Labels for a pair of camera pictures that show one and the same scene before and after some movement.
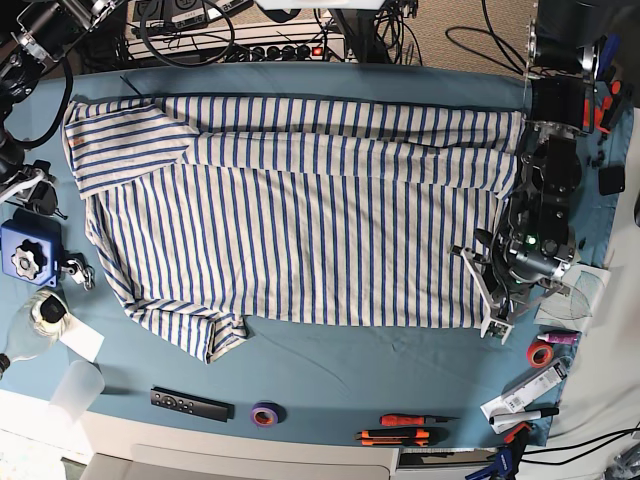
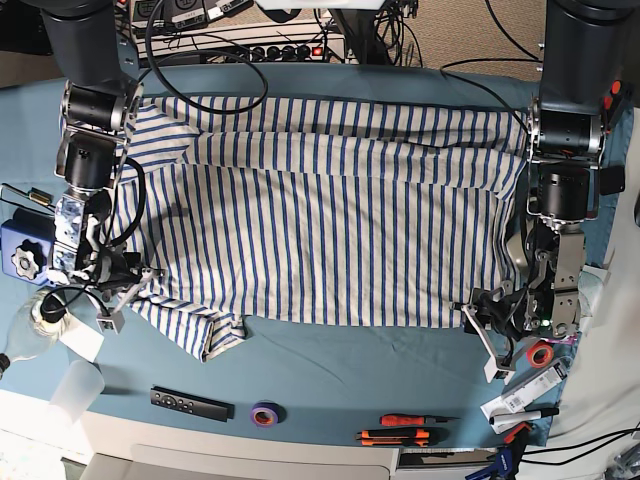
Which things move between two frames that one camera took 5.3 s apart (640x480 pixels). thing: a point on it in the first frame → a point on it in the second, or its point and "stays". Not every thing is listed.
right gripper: [520, 260] → [513, 311]
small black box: [611, 179] stays
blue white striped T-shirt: [221, 213] stays
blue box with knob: [30, 245] stays
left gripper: [37, 188] → [115, 270]
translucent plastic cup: [79, 386] stays
